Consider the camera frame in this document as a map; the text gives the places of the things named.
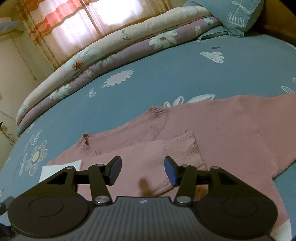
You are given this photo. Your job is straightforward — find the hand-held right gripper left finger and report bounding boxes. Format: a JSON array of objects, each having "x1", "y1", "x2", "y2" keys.
[{"x1": 47, "y1": 156, "x2": 122, "y2": 205}]

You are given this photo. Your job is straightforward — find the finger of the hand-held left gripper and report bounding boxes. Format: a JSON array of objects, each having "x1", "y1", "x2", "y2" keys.
[{"x1": 0, "y1": 196, "x2": 15, "y2": 215}]

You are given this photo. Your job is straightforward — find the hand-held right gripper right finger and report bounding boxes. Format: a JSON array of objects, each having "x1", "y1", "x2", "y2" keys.
[{"x1": 164, "y1": 156, "x2": 234, "y2": 206}]

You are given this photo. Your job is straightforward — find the pink and white sweater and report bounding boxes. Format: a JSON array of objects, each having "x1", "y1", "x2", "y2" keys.
[{"x1": 39, "y1": 94, "x2": 296, "y2": 241}]

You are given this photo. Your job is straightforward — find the folded floral quilt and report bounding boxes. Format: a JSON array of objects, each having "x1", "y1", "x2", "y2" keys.
[{"x1": 15, "y1": 6, "x2": 223, "y2": 138}]

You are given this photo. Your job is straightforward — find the pink striped curtain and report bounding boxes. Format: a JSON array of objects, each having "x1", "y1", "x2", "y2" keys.
[{"x1": 14, "y1": 0, "x2": 176, "y2": 70}]

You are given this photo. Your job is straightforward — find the blue printed pillow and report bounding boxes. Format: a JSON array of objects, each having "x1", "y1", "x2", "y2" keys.
[{"x1": 183, "y1": 0, "x2": 264, "y2": 38}]

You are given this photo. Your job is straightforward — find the wooden headboard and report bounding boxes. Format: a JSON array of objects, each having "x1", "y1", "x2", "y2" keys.
[{"x1": 252, "y1": 0, "x2": 296, "y2": 45}]

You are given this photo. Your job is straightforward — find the black wall cables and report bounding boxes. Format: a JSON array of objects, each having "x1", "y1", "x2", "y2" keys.
[{"x1": 0, "y1": 120, "x2": 17, "y2": 145}]

